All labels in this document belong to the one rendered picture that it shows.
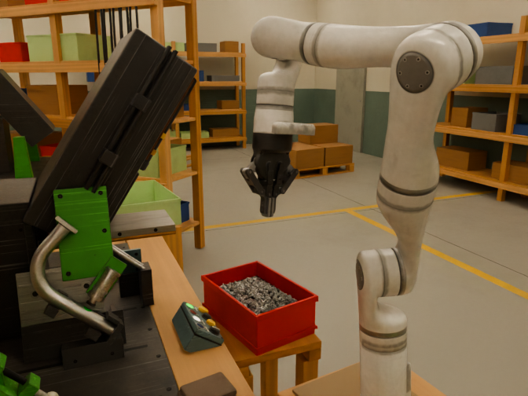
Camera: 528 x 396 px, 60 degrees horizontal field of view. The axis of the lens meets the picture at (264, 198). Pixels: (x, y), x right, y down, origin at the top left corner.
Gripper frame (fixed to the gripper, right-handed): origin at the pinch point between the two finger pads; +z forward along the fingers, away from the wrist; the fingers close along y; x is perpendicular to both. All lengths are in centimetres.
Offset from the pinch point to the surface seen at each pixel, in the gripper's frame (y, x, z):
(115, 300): 10, -55, 37
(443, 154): -558, -313, 7
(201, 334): 2.7, -18.4, 33.3
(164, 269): -10, -67, 34
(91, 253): 22.6, -36.5, 16.4
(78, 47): -54, -340, -70
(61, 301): 30, -33, 26
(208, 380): 8.8, -4.2, 35.9
